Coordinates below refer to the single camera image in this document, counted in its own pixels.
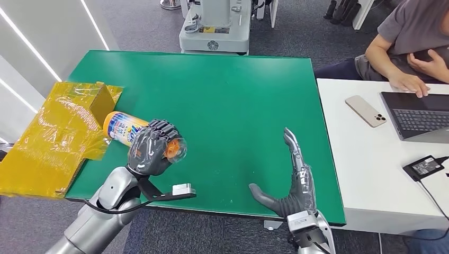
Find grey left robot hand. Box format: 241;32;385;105
127;119;183;177

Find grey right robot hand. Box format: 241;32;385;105
248;127;317;219

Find orange plastic bottle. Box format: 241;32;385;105
102;111;187;165

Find yellow taped cardboard box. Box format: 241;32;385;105
0;81;124;200

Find beige smartphone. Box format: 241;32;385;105
345;95;387;128

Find black power adapter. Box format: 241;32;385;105
402;155;445;182

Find blue fabric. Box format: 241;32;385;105
407;228;449;254

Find dark grey laptop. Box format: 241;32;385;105
380;91;449;144

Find chrome stand base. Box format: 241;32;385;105
159;0;181;11

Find person's right hand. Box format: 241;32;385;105
388;70;431;99

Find person's hand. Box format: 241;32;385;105
388;70;431;99
407;49;449;84

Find person's left hand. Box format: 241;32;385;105
407;49;449;84

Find white furniture leg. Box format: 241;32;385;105
256;0;279;29

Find black boots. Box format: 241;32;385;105
323;0;362;28

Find white furniture panel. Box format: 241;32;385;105
353;0;375;31

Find person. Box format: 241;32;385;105
315;0;449;99

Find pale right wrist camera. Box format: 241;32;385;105
286;210;319;234

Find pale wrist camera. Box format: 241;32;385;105
286;210;319;234
138;177;197;203

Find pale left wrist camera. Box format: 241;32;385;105
138;177;197;203

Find black adapter cable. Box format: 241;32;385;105
407;156;449;242

